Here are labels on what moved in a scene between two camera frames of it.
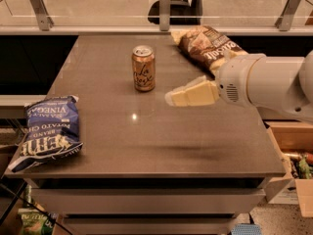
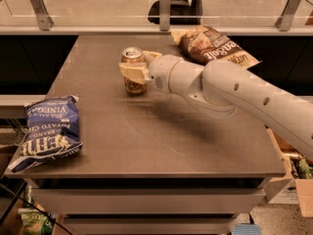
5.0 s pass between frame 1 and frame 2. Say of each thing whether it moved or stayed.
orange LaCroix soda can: moved
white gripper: moved
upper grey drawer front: stayed
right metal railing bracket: stayed
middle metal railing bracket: stayed
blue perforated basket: stayed
